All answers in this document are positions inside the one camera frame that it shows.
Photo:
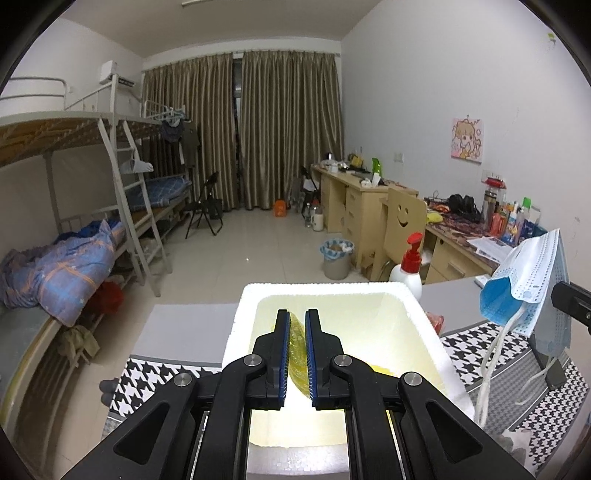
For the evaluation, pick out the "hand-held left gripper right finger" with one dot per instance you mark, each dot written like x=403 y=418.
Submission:
x=311 y=360

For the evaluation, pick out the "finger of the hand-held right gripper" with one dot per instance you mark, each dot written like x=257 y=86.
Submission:
x=555 y=373
x=575 y=302

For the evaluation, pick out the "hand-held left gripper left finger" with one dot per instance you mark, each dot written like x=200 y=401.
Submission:
x=282 y=360

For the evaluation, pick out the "yellow-green plastic bag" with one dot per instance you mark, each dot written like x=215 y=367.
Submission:
x=298 y=360

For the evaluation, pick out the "blue face mask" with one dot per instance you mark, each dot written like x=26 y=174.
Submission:
x=521 y=277

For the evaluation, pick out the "white foam box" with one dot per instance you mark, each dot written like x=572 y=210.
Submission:
x=415 y=323

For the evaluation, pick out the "printed paper sheets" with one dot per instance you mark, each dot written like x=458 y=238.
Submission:
x=491 y=249

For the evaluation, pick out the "grey trash bin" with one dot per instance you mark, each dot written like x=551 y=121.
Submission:
x=337 y=263

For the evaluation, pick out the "cluster of desk bottles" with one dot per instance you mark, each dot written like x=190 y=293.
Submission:
x=508 y=221

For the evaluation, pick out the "white pump bottle red top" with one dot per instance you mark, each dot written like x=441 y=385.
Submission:
x=406 y=277

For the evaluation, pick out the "red packet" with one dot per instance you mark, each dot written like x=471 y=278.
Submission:
x=435 y=322

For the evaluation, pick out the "houndstooth table mat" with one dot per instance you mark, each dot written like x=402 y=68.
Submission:
x=152 y=378

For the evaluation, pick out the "white water jug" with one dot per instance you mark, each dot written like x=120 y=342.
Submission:
x=317 y=221

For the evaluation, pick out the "patterned desk cloth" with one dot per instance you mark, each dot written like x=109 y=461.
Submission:
x=455 y=228

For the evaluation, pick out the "black headphones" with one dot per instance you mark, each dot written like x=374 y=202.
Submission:
x=464 y=207

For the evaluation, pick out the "orange container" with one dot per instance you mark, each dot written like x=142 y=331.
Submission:
x=280 y=208

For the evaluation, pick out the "plain wooden desk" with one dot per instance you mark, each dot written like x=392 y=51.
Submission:
x=355 y=203

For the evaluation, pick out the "small yellow pouch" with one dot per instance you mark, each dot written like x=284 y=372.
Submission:
x=435 y=217

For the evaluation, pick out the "wooden chair with smiley face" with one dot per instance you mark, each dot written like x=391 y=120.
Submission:
x=401 y=217

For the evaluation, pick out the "dark slipper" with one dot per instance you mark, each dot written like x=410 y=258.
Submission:
x=110 y=392

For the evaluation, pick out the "black folding chair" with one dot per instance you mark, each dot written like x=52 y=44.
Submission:
x=207 y=198

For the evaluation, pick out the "red bag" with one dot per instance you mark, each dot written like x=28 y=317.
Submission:
x=108 y=297

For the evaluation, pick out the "small white metal bunk bed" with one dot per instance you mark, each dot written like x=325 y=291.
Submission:
x=157 y=210

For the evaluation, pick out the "white metal ladder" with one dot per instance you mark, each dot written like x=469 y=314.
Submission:
x=138 y=221

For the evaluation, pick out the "green packet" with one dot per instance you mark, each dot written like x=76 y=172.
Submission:
x=376 y=167

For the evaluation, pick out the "olive cloth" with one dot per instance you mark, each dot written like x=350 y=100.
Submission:
x=78 y=344

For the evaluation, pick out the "blue checked mattress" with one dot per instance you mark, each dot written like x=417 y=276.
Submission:
x=161 y=189

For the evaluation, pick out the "brown curtain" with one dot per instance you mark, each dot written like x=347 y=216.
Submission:
x=291 y=129
x=194 y=134

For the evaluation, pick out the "blue plaid quilt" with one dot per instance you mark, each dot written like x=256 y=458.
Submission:
x=64 y=267

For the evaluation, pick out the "white hanging bag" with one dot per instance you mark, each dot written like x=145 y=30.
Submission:
x=138 y=165

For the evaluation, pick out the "dark hanging clothes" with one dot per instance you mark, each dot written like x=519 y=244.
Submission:
x=178 y=138

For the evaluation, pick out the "large white metal bunk bed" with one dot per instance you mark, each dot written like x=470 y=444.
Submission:
x=55 y=134

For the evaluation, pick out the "white air conditioner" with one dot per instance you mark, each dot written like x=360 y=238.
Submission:
x=111 y=71

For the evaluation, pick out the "ceiling tube light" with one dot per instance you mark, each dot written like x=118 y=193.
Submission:
x=198 y=2

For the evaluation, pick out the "pink cartoon wall poster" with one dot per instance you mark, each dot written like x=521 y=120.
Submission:
x=467 y=141

